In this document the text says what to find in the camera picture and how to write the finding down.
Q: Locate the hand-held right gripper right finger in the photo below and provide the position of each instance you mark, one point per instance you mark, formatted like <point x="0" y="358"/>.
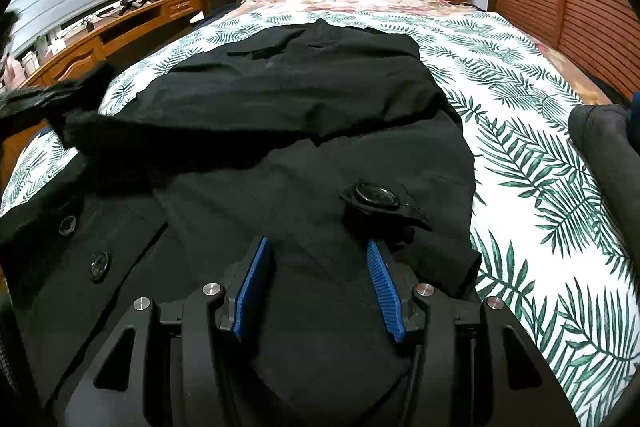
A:
<point x="385" y="287"/>

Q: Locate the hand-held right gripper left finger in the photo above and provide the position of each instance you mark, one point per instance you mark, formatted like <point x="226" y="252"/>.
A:
<point x="252" y="277"/>

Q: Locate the black buttoned coat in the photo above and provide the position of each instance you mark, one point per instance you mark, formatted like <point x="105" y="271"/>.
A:
<point x="300" y="147"/>

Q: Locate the leaf print blanket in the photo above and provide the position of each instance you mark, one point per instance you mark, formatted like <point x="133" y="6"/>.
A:
<point x="525" y="157"/>

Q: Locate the folded grey garment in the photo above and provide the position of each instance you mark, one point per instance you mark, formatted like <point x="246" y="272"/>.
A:
<point x="600" y="132"/>

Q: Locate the wooden desk cabinet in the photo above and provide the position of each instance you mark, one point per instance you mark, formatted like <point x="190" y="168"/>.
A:
<point x="80" y="57"/>

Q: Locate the black tools on desk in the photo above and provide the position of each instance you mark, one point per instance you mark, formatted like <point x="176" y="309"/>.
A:
<point x="137" y="2"/>

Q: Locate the folded navy garment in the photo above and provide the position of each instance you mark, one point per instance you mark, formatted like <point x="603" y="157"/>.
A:
<point x="636" y="104"/>

